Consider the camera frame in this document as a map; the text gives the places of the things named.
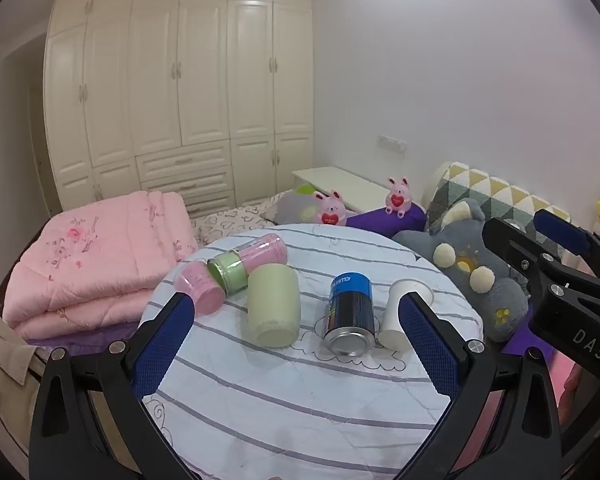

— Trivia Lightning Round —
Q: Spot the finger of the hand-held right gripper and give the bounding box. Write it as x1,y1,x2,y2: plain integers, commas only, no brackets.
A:
481,217,597,302
533,209,600,287

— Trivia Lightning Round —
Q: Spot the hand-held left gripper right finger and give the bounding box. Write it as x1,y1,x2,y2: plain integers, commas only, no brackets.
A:
399,291,564,480

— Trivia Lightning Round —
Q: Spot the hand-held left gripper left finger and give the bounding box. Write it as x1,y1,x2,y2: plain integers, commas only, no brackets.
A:
28,292,197,480

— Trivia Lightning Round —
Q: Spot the white cup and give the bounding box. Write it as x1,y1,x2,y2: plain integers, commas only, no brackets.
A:
377,279,435,352

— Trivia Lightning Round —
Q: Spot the small pink cup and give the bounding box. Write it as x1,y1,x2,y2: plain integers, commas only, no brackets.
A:
174,260,226,317

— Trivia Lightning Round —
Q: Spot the small green cup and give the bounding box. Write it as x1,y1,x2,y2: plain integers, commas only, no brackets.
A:
207,251,251,296

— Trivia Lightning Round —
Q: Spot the large light green cup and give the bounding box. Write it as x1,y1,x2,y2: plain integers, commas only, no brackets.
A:
243,264,301,350

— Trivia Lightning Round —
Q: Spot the grey plush toy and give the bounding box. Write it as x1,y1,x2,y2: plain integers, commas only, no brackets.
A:
392,199,532,343

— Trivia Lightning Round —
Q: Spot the purple sheet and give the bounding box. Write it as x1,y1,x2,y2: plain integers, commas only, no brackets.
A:
27,321,142,350

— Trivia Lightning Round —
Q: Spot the triangle patterned cushion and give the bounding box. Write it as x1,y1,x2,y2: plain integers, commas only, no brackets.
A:
425,161,572,235

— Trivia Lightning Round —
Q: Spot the blue metal can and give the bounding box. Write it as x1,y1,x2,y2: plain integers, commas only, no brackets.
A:
322,272,377,358

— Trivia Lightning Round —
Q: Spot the folded pink quilt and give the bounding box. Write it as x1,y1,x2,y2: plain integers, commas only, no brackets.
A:
2,191,199,342

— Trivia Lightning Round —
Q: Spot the pink rabbit plush toy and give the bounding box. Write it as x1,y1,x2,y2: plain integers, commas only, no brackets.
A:
314,190,349,226
384,176,415,218

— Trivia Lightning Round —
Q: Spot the purple pillow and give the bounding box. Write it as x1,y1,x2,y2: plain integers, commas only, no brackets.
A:
345,203,427,239

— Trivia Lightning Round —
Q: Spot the heart patterned bedsheet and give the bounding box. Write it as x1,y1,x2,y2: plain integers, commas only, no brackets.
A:
189,192,287,248

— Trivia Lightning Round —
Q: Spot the pink bottle green lid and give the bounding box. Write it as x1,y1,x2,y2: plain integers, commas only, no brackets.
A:
232,233,289,272

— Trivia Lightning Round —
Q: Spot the beige jacket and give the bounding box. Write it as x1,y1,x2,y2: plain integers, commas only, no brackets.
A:
0,300,47,443

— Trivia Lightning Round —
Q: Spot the white bedside table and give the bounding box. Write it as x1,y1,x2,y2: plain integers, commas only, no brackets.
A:
292,166,396,212

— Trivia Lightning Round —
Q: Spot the grey pillow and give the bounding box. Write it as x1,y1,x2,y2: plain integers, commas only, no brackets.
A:
261,186,332,225

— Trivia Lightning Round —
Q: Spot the cream white wardrobe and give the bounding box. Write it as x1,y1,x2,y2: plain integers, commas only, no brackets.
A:
42,0,315,217

